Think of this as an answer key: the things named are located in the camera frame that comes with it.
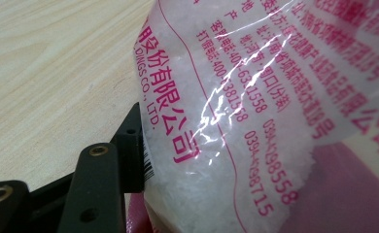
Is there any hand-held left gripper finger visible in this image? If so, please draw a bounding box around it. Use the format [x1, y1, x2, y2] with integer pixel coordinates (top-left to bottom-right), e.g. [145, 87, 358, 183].
[109, 101, 147, 195]

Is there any pink and white plastic bag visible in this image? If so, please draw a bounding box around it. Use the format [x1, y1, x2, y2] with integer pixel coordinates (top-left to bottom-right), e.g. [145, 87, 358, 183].
[125, 0, 379, 233]

